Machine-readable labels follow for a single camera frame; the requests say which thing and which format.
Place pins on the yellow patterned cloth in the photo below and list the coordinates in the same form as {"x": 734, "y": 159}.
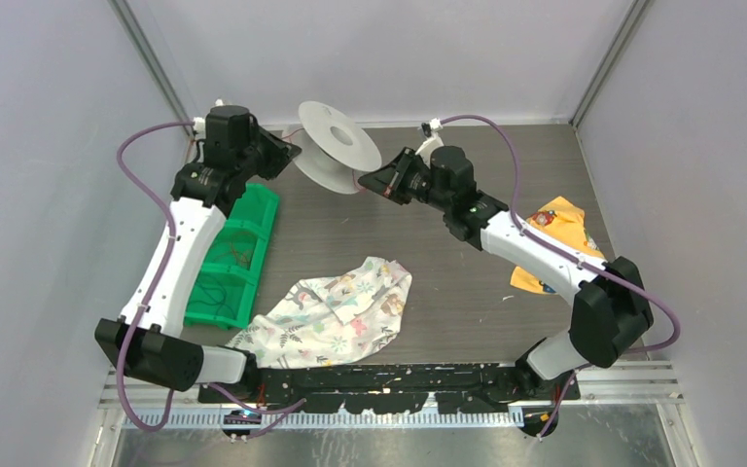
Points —
{"x": 565, "y": 222}

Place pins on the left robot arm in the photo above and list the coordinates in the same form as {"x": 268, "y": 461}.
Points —
{"x": 144, "y": 341}

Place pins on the grey plastic spool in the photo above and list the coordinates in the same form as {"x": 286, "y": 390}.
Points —
{"x": 335, "y": 151}

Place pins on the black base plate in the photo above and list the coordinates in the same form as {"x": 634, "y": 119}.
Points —
{"x": 385, "y": 389}

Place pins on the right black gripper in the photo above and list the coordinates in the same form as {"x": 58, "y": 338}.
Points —
{"x": 389, "y": 181}

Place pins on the green three-compartment bin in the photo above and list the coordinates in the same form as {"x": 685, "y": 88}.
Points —
{"x": 227, "y": 285}

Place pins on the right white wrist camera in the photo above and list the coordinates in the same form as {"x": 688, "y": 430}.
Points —
{"x": 432, "y": 141}

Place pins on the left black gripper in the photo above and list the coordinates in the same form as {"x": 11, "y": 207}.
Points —
{"x": 281, "y": 151}

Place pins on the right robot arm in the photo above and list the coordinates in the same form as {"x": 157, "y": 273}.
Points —
{"x": 608, "y": 314}

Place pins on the aluminium frame rail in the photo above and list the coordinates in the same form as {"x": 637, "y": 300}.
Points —
{"x": 627, "y": 382}

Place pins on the white patterned cloth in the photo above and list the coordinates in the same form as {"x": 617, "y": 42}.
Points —
{"x": 329, "y": 321}

